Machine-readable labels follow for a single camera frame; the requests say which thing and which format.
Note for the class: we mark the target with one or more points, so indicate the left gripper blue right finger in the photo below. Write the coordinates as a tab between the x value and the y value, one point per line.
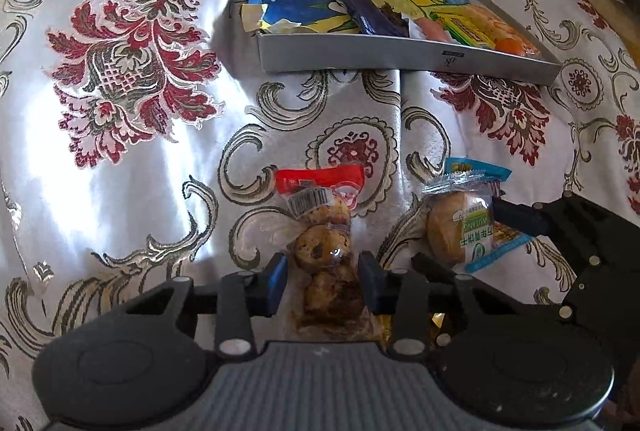
373	282

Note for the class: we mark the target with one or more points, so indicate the navy blue stick sachet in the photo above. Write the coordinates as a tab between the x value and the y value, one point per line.
370	19

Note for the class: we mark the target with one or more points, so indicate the orange rice cracker pack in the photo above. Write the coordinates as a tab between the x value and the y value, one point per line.
496	28

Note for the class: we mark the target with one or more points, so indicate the dark dried fruit piece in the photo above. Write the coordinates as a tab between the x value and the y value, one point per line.
394	17

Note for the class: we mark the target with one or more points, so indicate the blue packet brown snack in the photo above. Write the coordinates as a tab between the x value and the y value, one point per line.
484	239

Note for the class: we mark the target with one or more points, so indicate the small orange tangerine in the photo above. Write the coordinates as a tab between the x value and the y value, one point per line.
512	46

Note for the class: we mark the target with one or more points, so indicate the floral white bedspread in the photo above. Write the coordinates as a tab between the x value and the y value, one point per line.
140	140

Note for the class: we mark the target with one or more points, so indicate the round bun green label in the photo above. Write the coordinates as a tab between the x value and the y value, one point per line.
442	199

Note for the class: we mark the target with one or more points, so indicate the clear bag brown nuts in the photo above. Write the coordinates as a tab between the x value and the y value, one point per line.
327	300

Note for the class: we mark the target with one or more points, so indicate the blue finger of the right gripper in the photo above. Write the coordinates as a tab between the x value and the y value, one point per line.
432	270
525	219

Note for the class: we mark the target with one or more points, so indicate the sausages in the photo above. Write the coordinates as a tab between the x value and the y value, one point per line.
428	30

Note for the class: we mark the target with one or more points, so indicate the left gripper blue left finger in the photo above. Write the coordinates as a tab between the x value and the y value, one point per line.
273	280

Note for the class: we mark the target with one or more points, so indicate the gold foil snack packet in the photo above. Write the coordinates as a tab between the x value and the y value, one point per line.
433	328

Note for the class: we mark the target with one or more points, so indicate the yellow biscuit pack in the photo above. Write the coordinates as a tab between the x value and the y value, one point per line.
463	30

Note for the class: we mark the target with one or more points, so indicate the grey cardboard tray box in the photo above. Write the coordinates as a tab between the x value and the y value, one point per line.
305	35

